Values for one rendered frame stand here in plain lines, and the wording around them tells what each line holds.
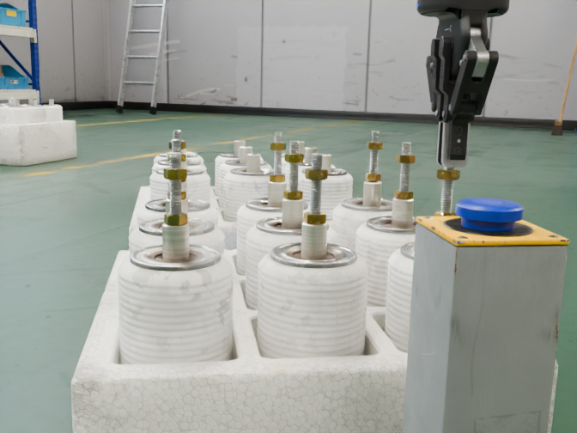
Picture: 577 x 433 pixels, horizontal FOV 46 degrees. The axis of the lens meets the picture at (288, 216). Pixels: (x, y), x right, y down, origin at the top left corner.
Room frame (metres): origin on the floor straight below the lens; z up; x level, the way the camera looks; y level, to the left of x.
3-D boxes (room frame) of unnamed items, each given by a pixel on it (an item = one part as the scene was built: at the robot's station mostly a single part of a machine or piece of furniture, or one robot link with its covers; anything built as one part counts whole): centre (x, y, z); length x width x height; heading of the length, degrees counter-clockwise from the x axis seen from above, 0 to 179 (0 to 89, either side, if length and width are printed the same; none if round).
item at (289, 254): (0.57, -0.02, 0.25); 0.08 x 0.08 x 0.01
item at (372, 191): (0.82, -0.10, 0.26); 0.02 x 0.02 x 0.03
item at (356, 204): (0.82, -0.10, 0.25); 0.08 x 0.08 x 0.01
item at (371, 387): (0.69, 0.00, 0.09); 0.39 x 0.39 x 0.18; 9
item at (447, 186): (0.59, -0.14, 0.30); 0.01 x 0.01 x 0.08
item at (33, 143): (3.18, 1.29, 0.09); 0.39 x 0.39 x 0.18; 71
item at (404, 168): (0.70, -0.12, 0.30); 0.01 x 0.01 x 0.08
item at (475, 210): (0.41, -0.12, 0.32); 0.04 x 0.04 x 0.02
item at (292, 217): (0.69, 0.00, 0.26); 0.02 x 0.02 x 0.03
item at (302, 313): (0.57, -0.02, 0.16); 0.10 x 0.10 x 0.18
